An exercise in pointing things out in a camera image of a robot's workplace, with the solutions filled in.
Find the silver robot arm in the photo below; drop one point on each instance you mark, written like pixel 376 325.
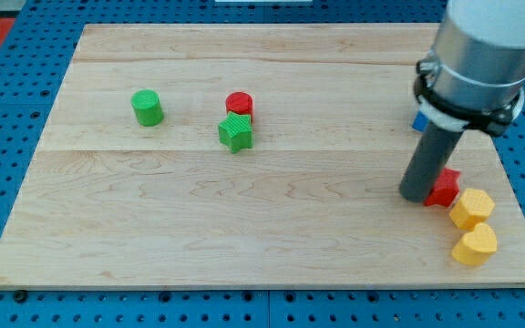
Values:
pixel 472 77

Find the blue cube block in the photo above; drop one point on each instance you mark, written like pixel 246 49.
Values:
pixel 420 122

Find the green star block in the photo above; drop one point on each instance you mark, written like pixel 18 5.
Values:
pixel 235 132

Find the red cylinder block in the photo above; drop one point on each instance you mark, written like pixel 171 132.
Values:
pixel 240 103

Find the light wooden board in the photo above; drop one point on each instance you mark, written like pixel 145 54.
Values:
pixel 108 204

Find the green cylinder block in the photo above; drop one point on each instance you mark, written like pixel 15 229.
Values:
pixel 147 107

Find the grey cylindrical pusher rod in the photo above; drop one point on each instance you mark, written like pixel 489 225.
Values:
pixel 429 158

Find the red star block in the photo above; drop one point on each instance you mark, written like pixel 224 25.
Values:
pixel 445 189

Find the yellow hexagon block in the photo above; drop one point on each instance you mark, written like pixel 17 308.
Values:
pixel 473 206

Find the yellow heart block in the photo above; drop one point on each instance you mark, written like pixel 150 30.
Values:
pixel 475 247

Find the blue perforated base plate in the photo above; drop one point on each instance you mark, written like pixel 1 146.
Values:
pixel 37 41

